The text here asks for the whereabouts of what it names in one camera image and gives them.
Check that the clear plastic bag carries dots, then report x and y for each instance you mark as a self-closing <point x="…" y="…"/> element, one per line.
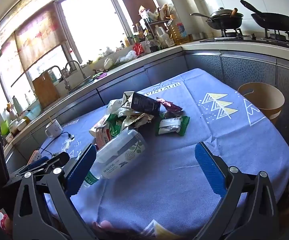
<point x="125" y="57"/>

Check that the black gas stove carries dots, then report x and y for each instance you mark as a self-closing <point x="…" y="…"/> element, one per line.
<point x="249" y="40"/>

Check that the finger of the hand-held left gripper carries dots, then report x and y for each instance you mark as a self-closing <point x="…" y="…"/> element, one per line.
<point x="40" y="161"/>
<point x="59" y="158"/>

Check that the patterned window blind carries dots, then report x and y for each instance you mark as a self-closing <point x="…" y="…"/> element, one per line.
<point x="39" y="32"/>

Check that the steel sink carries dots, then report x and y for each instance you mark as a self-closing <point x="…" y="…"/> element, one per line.
<point x="83" y="83"/>

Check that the white vegetable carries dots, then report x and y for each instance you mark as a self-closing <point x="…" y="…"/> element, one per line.
<point x="108" y="63"/>

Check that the white bottle red cap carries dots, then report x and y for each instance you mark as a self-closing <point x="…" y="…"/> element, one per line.
<point x="72" y="55"/>

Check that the white plastic jug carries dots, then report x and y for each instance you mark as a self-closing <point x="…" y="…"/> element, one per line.
<point x="164" y="38"/>

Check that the blue printed tablecloth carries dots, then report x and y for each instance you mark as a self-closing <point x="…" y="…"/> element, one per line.
<point x="159" y="180"/>

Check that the black wok with lid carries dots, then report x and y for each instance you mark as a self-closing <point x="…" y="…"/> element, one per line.
<point x="224" y="21"/>

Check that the green snack packet white label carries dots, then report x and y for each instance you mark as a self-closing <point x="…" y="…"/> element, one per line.
<point x="172" y="126"/>

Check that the orange white power strip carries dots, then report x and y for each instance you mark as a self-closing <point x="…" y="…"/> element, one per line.
<point x="33" y="157"/>

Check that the dark sauce bottle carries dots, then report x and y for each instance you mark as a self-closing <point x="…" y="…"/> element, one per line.
<point x="152" y="43"/>

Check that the brown window board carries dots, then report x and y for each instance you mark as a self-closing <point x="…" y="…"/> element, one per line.
<point x="139" y="5"/>

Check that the dark milk carton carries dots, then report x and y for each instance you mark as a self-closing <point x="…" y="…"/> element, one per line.
<point x="144" y="103"/>

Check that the black frying pan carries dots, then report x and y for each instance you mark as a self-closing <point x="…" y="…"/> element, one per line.
<point x="272" y="21"/>

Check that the steel kitchen faucet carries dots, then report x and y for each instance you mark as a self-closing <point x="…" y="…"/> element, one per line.
<point x="80" y="71"/>
<point x="65" y="82"/>

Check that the white printed mug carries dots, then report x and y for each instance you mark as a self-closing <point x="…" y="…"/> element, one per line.
<point x="54" y="128"/>

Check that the pile of food packets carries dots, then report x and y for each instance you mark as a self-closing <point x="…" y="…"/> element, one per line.
<point x="157" y="12"/>

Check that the white thermos bottle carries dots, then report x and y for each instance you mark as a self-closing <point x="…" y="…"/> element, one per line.
<point x="17" y="106"/>

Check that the beige round waste bin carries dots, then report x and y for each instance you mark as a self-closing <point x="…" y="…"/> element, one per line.
<point x="259" y="100"/>

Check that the beige wrapper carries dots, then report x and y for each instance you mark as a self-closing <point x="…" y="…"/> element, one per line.
<point x="134" y="121"/>

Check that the white plastic bag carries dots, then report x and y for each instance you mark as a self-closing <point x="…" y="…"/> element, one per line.
<point x="114" y="106"/>

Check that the purple cloth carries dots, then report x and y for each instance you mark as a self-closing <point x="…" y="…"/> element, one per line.
<point x="100" y="75"/>

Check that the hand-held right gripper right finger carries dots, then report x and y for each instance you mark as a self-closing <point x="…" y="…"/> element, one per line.
<point x="209" y="170"/>

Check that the row of condiment bottles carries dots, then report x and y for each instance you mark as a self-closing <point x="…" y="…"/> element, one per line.
<point x="134" y="38"/>

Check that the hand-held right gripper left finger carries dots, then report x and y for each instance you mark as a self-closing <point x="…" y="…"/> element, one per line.
<point x="82" y="170"/>

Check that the maroon snack wrapper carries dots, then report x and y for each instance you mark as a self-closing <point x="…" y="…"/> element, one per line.
<point x="170" y="105"/>

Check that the clear plastic tub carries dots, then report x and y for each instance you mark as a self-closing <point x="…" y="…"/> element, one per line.
<point x="34" y="111"/>

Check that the clear plastic jar floral label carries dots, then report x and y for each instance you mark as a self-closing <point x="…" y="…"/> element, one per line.
<point x="124" y="147"/>

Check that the green plastic container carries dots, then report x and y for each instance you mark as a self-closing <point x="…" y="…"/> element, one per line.
<point x="5" y="127"/>

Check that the red plastic packet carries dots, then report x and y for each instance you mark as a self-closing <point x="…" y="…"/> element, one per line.
<point x="139" y="50"/>

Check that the large yellow oil bottle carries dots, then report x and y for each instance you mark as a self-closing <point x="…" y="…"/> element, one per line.
<point x="178" y="33"/>

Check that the small red pink carton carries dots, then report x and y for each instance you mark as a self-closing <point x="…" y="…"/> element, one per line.
<point x="102" y="137"/>

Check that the clear bottle green label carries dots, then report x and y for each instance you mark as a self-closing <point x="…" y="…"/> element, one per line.
<point x="109" y="170"/>

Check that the wooden cutting board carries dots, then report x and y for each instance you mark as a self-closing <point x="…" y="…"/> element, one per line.
<point x="45" y="90"/>

